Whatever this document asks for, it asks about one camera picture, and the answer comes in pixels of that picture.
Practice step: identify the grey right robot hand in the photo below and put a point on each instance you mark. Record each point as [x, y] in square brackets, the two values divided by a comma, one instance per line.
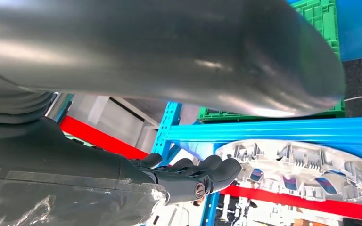
[168, 53]

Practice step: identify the blue metal shelf rack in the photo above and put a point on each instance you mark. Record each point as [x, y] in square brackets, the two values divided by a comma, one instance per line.
[262, 131]

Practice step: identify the red barrier belt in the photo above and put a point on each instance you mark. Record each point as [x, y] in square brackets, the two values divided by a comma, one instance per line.
[106, 140]
[293, 202]

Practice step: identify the chrome stanchion post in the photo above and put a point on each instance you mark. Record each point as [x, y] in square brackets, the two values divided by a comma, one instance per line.
[59, 106]

